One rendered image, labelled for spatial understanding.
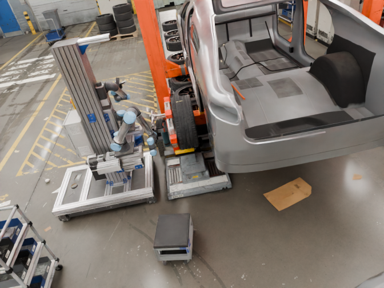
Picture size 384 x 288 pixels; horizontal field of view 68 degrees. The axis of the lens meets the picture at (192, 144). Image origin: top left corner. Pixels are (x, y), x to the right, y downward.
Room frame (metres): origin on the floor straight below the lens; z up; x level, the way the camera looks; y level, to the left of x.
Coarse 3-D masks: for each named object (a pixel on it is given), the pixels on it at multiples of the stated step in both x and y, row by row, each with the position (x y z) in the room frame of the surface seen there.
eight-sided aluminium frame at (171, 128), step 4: (164, 104) 3.11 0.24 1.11; (168, 104) 3.07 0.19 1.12; (168, 120) 2.83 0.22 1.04; (168, 124) 2.80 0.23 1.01; (172, 124) 2.80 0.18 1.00; (168, 128) 2.77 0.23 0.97; (172, 128) 2.76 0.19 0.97; (172, 132) 3.16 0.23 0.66; (172, 144) 2.76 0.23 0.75; (176, 144) 2.76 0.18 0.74
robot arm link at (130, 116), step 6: (132, 108) 2.62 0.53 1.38; (126, 114) 2.52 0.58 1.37; (132, 114) 2.52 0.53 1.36; (126, 120) 2.51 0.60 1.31; (132, 120) 2.50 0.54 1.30; (126, 126) 2.54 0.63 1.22; (120, 132) 2.56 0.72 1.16; (126, 132) 2.56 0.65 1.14; (114, 138) 2.59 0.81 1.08; (120, 138) 2.56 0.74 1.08; (114, 144) 2.54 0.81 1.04; (120, 144) 2.55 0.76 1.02; (114, 150) 2.56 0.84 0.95
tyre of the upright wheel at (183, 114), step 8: (184, 96) 3.09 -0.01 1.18; (176, 104) 2.95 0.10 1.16; (184, 104) 2.92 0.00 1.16; (176, 112) 2.84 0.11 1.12; (184, 112) 2.82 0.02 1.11; (192, 112) 2.81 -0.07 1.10; (176, 120) 2.77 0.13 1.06; (184, 120) 2.76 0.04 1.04; (192, 120) 2.75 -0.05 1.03; (176, 128) 2.73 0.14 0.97; (184, 128) 2.73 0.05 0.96; (192, 128) 2.72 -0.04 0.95; (184, 136) 2.70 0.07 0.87; (192, 136) 2.70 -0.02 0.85; (184, 144) 2.72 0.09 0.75; (192, 144) 2.73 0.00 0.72
